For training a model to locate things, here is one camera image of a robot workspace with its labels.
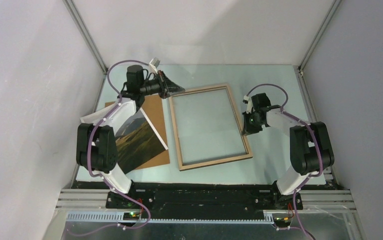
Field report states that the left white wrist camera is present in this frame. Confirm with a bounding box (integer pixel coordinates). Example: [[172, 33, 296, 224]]
[[148, 57, 160, 75]]

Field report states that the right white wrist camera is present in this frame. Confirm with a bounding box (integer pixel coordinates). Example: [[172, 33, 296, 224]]
[[242, 95, 253, 114]]

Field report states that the aluminium corner post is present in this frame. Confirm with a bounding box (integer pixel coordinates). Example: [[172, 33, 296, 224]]
[[298, 0, 343, 72], [62, 0, 109, 75]]

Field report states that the aluminium front rail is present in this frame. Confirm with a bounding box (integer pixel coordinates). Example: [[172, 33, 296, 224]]
[[56, 189, 356, 214]]

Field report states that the right aluminium corner post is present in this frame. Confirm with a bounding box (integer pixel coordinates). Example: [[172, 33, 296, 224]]
[[298, 0, 343, 72]]

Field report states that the landscape photo print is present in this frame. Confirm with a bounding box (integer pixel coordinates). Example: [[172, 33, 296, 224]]
[[80, 108, 169, 175]]

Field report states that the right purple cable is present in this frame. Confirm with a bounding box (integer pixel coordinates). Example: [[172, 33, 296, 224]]
[[246, 83, 325, 240]]

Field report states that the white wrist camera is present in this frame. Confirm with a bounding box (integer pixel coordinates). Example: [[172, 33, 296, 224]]
[[148, 57, 160, 75], [242, 95, 253, 114]]

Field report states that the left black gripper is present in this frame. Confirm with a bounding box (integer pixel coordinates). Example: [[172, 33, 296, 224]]
[[139, 70, 185, 100]]

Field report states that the left aluminium corner post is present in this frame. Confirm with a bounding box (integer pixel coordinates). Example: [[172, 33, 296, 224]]
[[62, 0, 109, 75]]

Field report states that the grey slotted cable duct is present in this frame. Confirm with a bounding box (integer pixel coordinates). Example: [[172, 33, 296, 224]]
[[66, 211, 274, 224]]

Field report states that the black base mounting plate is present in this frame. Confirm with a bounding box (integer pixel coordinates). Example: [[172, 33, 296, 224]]
[[105, 189, 303, 220]]

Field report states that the wooden picture frame with glass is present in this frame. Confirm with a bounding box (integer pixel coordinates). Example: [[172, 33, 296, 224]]
[[168, 83, 253, 171]]

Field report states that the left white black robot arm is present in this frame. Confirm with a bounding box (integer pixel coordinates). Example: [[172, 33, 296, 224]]
[[76, 61, 185, 209]]

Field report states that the brown cardboard backing board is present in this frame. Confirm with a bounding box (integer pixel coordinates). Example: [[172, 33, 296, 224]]
[[113, 95, 170, 174]]

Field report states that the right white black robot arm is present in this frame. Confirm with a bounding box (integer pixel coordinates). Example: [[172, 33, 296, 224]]
[[241, 93, 335, 209]]

